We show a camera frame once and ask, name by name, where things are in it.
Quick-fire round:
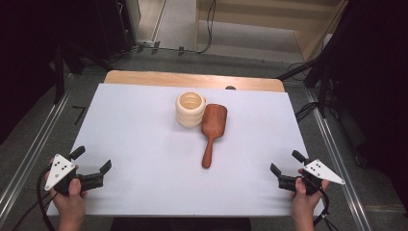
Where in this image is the light wooden table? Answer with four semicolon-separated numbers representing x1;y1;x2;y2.
104;70;286;93

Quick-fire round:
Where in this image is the cream ribbed cup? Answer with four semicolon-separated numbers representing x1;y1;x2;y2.
175;91;207;129

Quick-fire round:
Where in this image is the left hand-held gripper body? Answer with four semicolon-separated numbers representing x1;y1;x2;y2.
44;153;105;195

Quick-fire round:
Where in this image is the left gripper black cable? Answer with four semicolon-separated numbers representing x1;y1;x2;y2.
12;165;60;231

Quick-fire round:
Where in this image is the person's right hand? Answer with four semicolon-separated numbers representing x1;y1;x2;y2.
290;177;330;224

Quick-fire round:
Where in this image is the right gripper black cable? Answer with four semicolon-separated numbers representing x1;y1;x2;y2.
313;187;341;231

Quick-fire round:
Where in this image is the black floor cable bundle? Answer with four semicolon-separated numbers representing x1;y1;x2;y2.
293;101;321;123

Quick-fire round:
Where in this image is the hanging black cable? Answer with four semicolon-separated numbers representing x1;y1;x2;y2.
194;0;217;55

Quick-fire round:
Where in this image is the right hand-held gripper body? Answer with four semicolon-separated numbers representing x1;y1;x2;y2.
277;159;346;196

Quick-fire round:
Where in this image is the brown wooden hairbrush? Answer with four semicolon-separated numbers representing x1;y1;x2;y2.
201;103;228;169

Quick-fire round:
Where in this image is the black metal stand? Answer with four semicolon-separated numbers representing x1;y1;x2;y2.
277;47;335;119
52;42;114;105

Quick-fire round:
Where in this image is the white power strip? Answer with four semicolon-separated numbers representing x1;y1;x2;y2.
136;39;157;48

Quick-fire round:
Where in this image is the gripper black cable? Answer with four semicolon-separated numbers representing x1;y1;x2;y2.
313;187;341;231
12;165;60;231

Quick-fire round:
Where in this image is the white board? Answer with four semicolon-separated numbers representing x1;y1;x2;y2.
46;83;325;218

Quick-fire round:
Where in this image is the beige wooden frame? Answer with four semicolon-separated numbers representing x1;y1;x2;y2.
195;0;350;63

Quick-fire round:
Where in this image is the black cabinet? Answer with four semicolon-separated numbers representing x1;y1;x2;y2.
80;0;138;61

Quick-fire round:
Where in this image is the person's left hand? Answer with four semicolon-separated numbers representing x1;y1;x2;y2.
51;177;89;224

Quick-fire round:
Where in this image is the silver metal floor rail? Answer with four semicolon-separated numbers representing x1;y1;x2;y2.
0;90;72;224
306;89;373;231

